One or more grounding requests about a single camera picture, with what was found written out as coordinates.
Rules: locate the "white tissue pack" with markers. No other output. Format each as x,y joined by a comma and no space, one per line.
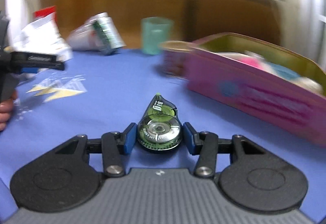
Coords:
43,36

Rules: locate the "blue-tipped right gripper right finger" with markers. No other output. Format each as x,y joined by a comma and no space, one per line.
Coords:
204,144

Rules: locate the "pink knitted soft item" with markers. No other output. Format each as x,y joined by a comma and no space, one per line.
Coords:
251,61

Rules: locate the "person's left hand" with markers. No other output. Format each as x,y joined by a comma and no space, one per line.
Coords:
6,108

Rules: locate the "mint green plastic cup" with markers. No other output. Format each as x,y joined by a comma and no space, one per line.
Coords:
154,31

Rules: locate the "green correction tape dispenser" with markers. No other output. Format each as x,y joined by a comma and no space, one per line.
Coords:
160,128

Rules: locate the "blue patterned tablecloth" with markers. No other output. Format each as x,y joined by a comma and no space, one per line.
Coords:
97,94

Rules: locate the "green white carton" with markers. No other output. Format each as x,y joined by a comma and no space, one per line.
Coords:
107,34

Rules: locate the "clear plastic bag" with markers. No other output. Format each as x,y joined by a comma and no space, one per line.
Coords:
84,37

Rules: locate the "red cereal box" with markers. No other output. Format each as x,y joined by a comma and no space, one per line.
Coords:
44,12

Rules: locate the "brown chair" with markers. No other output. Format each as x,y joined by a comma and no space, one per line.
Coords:
260,19

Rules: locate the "pink macaron biscuit tin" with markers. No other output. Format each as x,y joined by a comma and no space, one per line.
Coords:
257,92

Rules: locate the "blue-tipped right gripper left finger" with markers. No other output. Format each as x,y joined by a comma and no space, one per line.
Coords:
115,144

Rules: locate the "paper cup with pink print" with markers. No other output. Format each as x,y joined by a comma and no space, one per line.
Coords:
175,56

